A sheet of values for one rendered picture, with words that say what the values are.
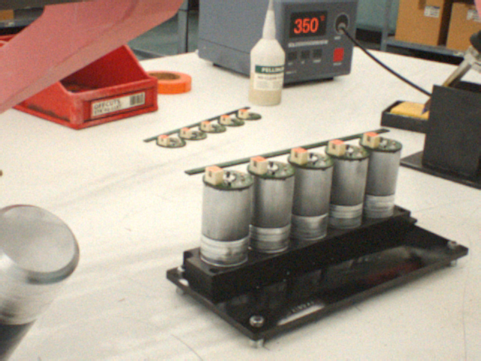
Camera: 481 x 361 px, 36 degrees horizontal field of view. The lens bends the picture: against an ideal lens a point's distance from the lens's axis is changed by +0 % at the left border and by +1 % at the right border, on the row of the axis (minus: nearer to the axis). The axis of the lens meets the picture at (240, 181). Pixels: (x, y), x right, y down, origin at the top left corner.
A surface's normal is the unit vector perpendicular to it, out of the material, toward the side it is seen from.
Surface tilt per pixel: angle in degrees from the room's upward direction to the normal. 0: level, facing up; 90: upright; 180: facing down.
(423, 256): 0
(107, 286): 0
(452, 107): 90
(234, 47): 90
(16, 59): 87
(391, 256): 0
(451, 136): 90
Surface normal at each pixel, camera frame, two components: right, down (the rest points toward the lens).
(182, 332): 0.05, -0.93
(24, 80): -0.49, 0.24
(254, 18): -0.80, 0.18
